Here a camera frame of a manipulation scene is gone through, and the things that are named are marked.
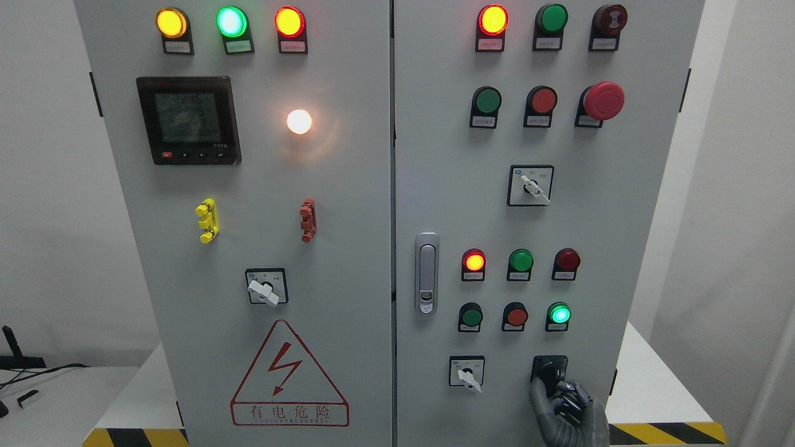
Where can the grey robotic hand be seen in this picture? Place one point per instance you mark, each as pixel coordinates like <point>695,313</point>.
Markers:
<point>570,417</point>

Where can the black rotary knob switch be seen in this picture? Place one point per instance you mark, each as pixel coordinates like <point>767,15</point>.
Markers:
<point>550,368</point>

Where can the white platform with hazard stripes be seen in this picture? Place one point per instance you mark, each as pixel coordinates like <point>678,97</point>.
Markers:
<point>648,406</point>

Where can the green push button lower right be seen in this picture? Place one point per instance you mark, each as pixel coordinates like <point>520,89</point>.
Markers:
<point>558,316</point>

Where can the green push button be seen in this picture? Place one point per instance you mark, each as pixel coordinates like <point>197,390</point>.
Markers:
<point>485,105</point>
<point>558,316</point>
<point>470,318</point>

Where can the red push button lower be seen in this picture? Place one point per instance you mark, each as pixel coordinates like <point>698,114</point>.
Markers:
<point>514,318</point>

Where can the red push button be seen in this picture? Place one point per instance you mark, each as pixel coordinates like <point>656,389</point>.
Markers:
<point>539,106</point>
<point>514,318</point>

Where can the green push button lower left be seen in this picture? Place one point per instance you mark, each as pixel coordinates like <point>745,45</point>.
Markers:
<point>470,318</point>

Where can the red indicator light middle right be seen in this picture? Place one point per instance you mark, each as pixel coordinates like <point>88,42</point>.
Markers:
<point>566,264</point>

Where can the green indicator light middle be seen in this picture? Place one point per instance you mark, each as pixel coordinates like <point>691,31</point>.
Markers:
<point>520,266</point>

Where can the red indicator light middle left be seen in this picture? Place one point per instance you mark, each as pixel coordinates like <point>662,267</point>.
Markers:
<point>473,265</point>

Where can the red high voltage warning sticker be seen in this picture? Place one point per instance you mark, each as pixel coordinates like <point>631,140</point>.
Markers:
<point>285,386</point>

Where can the grey electrical control cabinet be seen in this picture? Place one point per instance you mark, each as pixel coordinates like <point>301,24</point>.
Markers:
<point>390,155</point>

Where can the red push button upper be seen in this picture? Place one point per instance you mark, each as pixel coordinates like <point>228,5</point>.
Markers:
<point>539,106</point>

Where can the red emergency stop mushroom button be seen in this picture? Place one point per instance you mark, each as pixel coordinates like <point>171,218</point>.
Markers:
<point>598,103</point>

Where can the green push button upper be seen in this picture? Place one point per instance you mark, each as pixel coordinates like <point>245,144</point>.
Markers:
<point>485,105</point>

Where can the green indicator light top right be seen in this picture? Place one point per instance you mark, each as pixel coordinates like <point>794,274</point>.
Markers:
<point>549,25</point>

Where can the dark red buzzer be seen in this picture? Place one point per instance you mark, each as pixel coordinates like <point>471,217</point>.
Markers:
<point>608,22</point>

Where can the white glowing lamp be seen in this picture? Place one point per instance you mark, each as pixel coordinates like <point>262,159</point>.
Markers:
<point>299,121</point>

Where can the red indicator light right door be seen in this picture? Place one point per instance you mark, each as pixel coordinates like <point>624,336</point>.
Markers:
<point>491,27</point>

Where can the black digital power meter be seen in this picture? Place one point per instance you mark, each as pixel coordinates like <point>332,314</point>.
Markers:
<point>190,120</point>

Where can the red ringed indicator light left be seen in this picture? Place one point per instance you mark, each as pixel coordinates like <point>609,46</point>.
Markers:
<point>291,30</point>

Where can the green lit indicator light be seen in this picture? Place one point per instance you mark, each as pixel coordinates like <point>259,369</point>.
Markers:
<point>234,27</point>

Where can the small white black device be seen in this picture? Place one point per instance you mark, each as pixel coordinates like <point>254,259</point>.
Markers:
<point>25,400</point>

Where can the black monitor stand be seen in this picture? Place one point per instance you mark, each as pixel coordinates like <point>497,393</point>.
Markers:
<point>17,360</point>

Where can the yellow indicator light top left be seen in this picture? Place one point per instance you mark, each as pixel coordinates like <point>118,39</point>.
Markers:
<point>174,27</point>

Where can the lower white selector switch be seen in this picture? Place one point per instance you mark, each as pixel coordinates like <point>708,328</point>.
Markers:
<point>467,372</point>

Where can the silver door handle lock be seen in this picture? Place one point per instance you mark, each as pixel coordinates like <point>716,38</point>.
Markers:
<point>426,272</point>

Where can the upper right selector switch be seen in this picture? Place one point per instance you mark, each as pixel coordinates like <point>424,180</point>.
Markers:
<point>529,185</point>

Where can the left door selector switch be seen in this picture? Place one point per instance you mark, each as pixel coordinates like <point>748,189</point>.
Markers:
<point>267,286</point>

